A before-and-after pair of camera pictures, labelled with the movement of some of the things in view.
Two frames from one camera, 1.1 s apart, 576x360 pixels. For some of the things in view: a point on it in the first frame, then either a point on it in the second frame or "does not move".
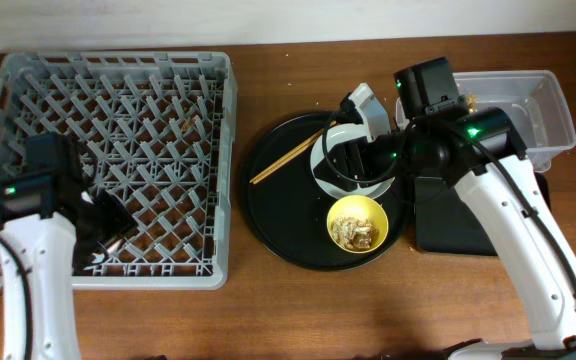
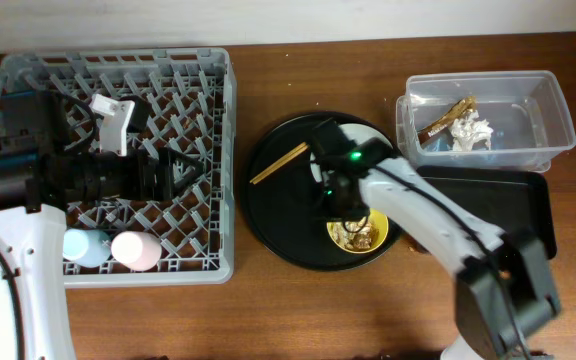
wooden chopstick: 335,122 does not move
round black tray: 288,210 does not move
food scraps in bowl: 354,233 does not move
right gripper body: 378,159 → 336,199
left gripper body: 106,218 → 138,186
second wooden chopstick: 281,163 does not move
